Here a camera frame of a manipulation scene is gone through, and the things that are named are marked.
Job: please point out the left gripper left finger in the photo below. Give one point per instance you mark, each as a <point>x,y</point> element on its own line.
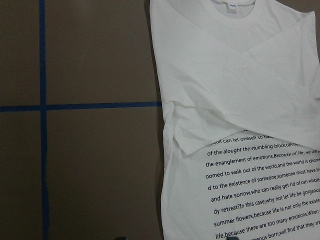
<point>121,238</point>

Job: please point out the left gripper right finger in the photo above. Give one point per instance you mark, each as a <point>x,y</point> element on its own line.
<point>232,238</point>

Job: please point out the white long-sleeve printed shirt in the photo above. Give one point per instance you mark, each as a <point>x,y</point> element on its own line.
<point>240,91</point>

